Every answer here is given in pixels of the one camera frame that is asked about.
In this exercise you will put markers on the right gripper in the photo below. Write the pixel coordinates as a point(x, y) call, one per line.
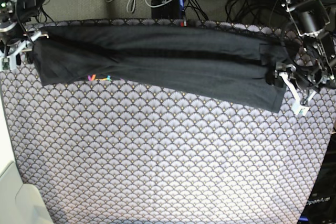
point(14, 41)

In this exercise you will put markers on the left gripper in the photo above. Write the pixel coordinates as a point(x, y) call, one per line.
point(309, 79)

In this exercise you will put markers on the dark grey T-shirt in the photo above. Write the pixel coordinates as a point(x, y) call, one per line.
point(217, 64)

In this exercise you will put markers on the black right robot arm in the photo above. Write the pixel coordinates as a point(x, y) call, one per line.
point(13, 11)

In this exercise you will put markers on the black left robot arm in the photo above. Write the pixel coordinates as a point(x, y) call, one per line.
point(310, 19)

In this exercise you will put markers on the black OpenArm box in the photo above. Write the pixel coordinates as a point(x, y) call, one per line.
point(320, 207)

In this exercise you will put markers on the fan-patterned table cloth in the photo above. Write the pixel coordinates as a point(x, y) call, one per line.
point(125, 152)

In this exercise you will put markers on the red and black clamp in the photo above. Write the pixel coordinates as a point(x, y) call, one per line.
point(183, 19)

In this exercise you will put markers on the white plastic bin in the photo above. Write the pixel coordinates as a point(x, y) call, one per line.
point(20, 202)

